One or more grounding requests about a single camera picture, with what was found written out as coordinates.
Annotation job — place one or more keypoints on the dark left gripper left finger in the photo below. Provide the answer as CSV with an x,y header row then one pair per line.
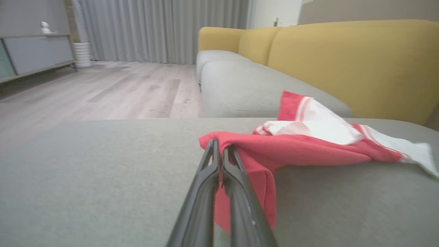
x,y
199,209

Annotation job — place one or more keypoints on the yellow sofa end back cushion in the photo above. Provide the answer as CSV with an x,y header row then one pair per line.
x,y
219,39

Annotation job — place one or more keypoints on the grey sofa end seat cushion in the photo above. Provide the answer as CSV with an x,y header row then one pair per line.
x,y
214,56

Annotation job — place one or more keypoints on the grey pleated curtain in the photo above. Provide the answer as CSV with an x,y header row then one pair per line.
x,y
154,31

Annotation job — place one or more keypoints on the grey low sideboard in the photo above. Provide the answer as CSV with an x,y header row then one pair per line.
x,y
37,55

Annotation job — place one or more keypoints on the small yellow sofa back cushion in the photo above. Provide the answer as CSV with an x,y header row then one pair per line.
x,y
257,43

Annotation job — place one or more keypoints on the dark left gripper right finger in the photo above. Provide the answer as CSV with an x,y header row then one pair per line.
x,y
245,212

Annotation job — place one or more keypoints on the small white figurine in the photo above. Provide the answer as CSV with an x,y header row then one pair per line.
x,y
45,28

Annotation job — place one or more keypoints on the large grey sofa chaise cushion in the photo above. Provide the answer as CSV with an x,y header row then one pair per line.
x,y
85,188

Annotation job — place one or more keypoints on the white ribbed vase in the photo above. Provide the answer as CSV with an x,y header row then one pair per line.
x,y
82,55

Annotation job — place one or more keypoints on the large yellow sofa back cushion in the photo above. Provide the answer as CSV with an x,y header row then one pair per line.
x,y
360,61

